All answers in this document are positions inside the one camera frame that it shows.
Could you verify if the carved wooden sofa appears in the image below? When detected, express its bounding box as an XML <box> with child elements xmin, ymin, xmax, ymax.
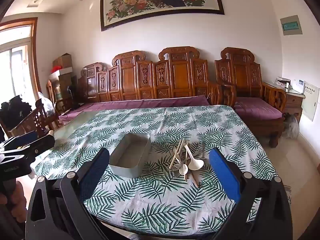
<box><xmin>59</xmin><ymin>46</ymin><xmax>237</xmax><ymax>124</ymax></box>

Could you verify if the dark carton stack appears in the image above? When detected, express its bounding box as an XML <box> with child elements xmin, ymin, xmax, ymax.
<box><xmin>49</xmin><ymin>74</ymin><xmax>78</xmax><ymax>103</ymax></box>

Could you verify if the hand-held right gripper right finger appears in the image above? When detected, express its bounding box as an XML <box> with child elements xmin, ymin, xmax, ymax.
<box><xmin>209</xmin><ymin>148</ymin><xmax>293</xmax><ymax>240</ymax></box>

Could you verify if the carved wooden armchair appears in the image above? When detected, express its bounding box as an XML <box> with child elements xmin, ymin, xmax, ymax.
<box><xmin>214</xmin><ymin>47</ymin><xmax>287</xmax><ymax>148</ymax></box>

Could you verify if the small grey fan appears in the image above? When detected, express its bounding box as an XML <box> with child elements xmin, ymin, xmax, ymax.
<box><xmin>282</xmin><ymin>116</ymin><xmax>299</xmax><ymax>139</ymax></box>

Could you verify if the white panel board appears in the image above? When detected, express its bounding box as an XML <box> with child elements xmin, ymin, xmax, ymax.
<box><xmin>301</xmin><ymin>81</ymin><xmax>320</xmax><ymax>122</ymax></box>

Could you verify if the white chopstick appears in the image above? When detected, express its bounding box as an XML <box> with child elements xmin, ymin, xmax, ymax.
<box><xmin>175</xmin><ymin>140</ymin><xmax>187</xmax><ymax>170</ymax></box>

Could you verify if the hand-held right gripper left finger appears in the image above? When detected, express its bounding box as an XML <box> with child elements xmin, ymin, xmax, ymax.
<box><xmin>25</xmin><ymin>147</ymin><xmax>110</xmax><ymax>240</ymax></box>

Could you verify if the pale bamboo chopstick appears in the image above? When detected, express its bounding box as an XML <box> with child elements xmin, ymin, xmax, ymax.
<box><xmin>169</xmin><ymin>138</ymin><xmax>185</xmax><ymax>170</ymax></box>

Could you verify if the leaf print tablecloth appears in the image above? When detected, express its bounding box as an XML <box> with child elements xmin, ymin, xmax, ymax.
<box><xmin>32</xmin><ymin>105</ymin><xmax>292</xmax><ymax>230</ymax></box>

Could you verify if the clear plastic bag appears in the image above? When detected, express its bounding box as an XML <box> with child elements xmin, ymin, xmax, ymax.
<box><xmin>37</xmin><ymin>92</ymin><xmax>54</xmax><ymax>115</ymax></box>

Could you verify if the purple sofa cushion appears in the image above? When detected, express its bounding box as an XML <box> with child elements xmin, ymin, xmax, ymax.
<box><xmin>59</xmin><ymin>95</ymin><xmax>210</xmax><ymax>123</ymax></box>

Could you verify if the brown cardboard box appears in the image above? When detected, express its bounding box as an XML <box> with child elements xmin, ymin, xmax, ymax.
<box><xmin>52</xmin><ymin>53</ymin><xmax>73</xmax><ymax>69</ymax></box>

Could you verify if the wooden side table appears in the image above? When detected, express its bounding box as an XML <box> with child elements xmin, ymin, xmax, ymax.
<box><xmin>265</xmin><ymin>81</ymin><xmax>306</xmax><ymax>124</ymax></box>

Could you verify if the framed peacock painting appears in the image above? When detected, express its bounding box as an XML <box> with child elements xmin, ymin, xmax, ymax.
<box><xmin>100</xmin><ymin>0</ymin><xmax>225</xmax><ymax>32</ymax></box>

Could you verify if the grey metal tray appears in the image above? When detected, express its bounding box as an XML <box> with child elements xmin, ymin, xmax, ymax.
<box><xmin>108</xmin><ymin>133</ymin><xmax>152</xmax><ymax>178</ymax></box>

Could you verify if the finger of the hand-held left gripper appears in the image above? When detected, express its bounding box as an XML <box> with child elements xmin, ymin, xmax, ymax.
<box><xmin>0</xmin><ymin>134</ymin><xmax>55</xmax><ymax>158</ymax></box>
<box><xmin>0</xmin><ymin>131</ymin><xmax>38</xmax><ymax>148</ymax></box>

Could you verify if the black bag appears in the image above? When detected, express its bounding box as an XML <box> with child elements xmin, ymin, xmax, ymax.
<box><xmin>0</xmin><ymin>95</ymin><xmax>33</xmax><ymax>118</ymax></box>

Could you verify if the carved wooden chair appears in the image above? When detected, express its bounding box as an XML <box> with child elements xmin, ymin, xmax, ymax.
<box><xmin>0</xmin><ymin>97</ymin><xmax>60</xmax><ymax>140</ymax></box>

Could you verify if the person's left hand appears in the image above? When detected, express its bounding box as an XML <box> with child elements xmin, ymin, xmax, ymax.
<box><xmin>0</xmin><ymin>183</ymin><xmax>27</xmax><ymax>230</ymax></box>

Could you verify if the grey wall electrical box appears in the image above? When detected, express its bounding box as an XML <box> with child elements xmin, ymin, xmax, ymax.
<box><xmin>279</xmin><ymin>15</ymin><xmax>303</xmax><ymax>36</ymax></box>

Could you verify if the large white plastic spoon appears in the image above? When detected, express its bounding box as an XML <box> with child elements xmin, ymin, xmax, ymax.
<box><xmin>186</xmin><ymin>144</ymin><xmax>205</xmax><ymax>172</ymax></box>

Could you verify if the white cardboard box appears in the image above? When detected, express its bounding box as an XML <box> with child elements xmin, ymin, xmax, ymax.
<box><xmin>49</xmin><ymin>67</ymin><xmax>73</xmax><ymax>77</ymax></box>

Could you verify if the small white plastic spoon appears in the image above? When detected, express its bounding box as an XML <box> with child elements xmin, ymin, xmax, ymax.
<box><xmin>179</xmin><ymin>152</ymin><xmax>190</xmax><ymax>176</ymax></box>

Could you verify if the purple armchair cushion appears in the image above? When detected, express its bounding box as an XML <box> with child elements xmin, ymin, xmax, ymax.
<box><xmin>234</xmin><ymin>97</ymin><xmax>283</xmax><ymax>120</ymax></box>

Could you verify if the wooden framed glass door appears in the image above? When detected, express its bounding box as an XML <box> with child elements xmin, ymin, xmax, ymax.
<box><xmin>0</xmin><ymin>17</ymin><xmax>42</xmax><ymax>100</ymax></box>

